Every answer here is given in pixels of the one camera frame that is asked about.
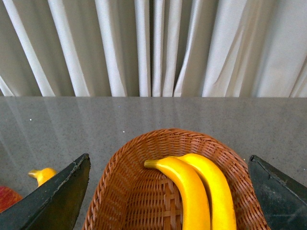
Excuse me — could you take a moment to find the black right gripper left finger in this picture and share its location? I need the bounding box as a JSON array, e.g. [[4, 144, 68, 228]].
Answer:
[[0, 154, 91, 230]]

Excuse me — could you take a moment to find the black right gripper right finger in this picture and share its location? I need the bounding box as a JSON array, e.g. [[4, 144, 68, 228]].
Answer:
[[248, 155, 307, 230]]

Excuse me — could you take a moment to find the red apple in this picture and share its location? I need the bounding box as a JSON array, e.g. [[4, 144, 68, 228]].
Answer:
[[0, 186, 23, 213]]

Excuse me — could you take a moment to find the yellow banana with brown tip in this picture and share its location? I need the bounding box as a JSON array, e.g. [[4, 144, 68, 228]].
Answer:
[[28, 168, 57, 187]]

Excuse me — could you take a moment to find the yellow banana in basket rear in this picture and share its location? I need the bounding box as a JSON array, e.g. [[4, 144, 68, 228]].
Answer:
[[178, 153, 237, 230]]

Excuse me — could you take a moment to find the yellow banana in basket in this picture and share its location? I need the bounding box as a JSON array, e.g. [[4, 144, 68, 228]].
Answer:
[[178, 153, 237, 230], [144, 157, 211, 230]]

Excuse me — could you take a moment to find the right brown wicker basket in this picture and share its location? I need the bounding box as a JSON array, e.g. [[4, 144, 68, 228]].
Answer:
[[83, 128, 269, 230]]

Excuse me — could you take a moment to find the yellow banana in basket front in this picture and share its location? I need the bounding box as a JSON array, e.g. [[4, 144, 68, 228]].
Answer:
[[144, 157, 211, 230]]

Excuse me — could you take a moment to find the white pleated curtain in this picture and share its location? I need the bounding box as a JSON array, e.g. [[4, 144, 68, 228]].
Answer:
[[0, 0, 307, 97]]

